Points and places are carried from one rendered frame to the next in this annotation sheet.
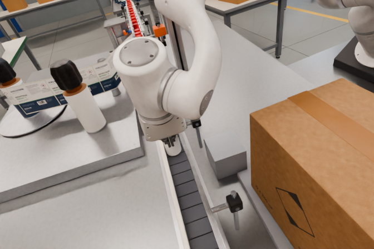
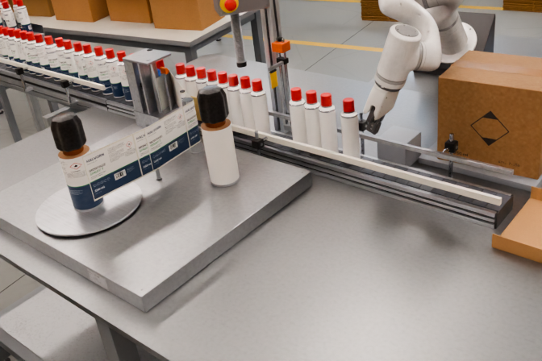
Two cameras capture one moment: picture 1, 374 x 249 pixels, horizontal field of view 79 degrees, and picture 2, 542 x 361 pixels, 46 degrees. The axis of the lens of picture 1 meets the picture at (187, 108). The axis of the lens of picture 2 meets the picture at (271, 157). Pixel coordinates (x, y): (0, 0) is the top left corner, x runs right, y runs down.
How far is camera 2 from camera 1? 1.55 m
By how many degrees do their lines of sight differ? 34
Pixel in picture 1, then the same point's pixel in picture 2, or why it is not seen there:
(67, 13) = not seen: outside the picture
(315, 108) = (472, 65)
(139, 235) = (384, 218)
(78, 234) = (327, 244)
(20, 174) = (194, 238)
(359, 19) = (437, 18)
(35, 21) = not seen: outside the picture
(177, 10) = (409, 7)
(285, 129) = (468, 76)
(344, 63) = not seen: hidden behind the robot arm
